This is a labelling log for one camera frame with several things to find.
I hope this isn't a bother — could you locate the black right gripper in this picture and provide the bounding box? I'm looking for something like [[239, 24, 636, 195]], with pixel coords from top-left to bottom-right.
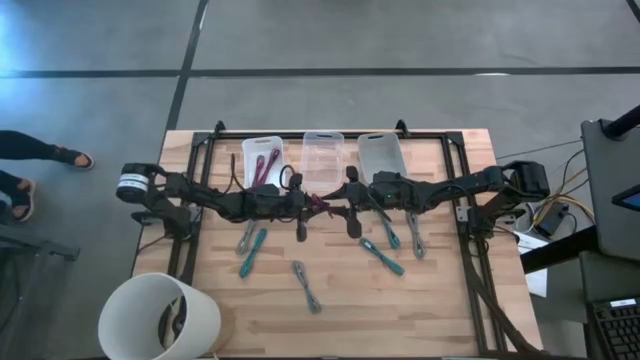
[[323, 167, 376, 240]]

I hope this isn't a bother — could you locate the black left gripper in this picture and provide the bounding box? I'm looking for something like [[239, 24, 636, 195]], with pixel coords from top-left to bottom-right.
[[272, 173, 350, 244]]

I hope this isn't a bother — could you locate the red braided USB cable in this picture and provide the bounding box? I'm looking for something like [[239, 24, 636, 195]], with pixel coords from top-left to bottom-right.
[[309, 193, 335, 220], [251, 153, 266, 189], [262, 148, 282, 186]]

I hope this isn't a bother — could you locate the teal braided USB cable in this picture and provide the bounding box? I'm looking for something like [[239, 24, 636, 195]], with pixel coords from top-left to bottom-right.
[[238, 227, 269, 280], [358, 237, 406, 277], [377, 212, 402, 250]]

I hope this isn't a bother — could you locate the grey utensil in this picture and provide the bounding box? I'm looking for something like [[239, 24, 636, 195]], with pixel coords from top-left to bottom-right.
[[235, 219, 257, 257]]

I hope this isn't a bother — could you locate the clear plastic bin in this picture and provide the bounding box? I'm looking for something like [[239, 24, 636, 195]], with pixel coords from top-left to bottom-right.
[[299, 130, 345, 196]]

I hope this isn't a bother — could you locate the pale grey plastic bin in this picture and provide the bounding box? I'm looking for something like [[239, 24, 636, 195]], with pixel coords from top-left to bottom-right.
[[356, 132, 407, 185]]

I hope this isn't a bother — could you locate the white plastic bin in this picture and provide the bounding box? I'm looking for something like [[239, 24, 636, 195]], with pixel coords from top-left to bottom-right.
[[241, 135, 287, 196]]

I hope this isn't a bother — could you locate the black power adapter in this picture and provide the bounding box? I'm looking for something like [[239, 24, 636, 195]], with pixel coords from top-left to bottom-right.
[[532, 202, 571, 239]]

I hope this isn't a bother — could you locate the white paper sheet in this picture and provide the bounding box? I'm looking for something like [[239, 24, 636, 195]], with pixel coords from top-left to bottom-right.
[[513, 230, 550, 300]]

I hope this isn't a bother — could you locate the black desk bar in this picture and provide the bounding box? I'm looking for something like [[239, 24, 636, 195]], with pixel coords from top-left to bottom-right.
[[519, 224, 601, 275]]

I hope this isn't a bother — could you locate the white round waste bin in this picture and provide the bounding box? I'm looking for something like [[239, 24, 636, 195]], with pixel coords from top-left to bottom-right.
[[97, 272, 223, 360]]

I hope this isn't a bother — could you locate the grey metal cabinet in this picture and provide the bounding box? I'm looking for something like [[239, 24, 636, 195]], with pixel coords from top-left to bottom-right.
[[579, 118, 640, 262]]

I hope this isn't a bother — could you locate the black pole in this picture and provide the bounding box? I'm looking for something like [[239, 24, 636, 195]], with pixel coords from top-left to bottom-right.
[[601, 103, 640, 141]]

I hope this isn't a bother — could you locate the tablet with blue screen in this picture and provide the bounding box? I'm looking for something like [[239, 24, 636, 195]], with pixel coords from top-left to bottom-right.
[[610, 183, 640, 214]]

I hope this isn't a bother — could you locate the black keyboard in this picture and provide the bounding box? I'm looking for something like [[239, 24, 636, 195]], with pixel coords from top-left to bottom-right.
[[584, 295, 640, 360]]

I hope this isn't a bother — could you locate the black metal stand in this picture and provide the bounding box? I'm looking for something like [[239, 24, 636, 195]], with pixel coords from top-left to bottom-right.
[[0, 222, 81, 360]]

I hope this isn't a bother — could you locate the person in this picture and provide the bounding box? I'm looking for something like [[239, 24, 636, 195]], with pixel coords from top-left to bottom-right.
[[0, 129, 96, 224]]

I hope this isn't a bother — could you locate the black left camera cable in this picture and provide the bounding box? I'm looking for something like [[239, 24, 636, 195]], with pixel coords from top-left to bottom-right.
[[278, 163, 299, 194]]

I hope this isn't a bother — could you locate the black aluminium table frame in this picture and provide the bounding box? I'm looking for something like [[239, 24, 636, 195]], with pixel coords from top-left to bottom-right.
[[167, 119, 546, 357]]

